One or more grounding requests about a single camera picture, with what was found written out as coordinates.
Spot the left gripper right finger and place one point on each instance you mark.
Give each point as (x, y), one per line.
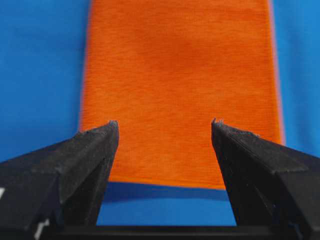
(274, 190)

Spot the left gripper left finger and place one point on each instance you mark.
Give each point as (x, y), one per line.
(60, 185)

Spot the orange towel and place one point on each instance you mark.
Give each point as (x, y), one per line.
(164, 69)

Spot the blue table cloth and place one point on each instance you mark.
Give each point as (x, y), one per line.
(43, 49)

